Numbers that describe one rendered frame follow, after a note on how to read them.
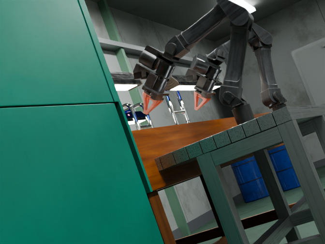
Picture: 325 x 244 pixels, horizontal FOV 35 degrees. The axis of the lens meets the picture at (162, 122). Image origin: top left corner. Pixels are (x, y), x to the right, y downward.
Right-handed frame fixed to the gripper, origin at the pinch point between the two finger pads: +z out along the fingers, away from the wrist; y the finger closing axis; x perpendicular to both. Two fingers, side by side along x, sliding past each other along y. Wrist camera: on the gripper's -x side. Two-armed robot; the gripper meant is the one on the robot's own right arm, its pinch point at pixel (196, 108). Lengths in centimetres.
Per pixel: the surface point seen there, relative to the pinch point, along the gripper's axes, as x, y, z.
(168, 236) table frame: 38, 76, 19
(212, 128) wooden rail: 17.2, 20.2, -0.8
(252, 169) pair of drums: -76, -499, 151
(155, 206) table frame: 31, 78, 13
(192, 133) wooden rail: 17.7, 39.4, -0.3
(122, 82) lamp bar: -25.7, 23.3, 0.5
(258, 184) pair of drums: -59, -499, 167
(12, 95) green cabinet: 9, 125, -12
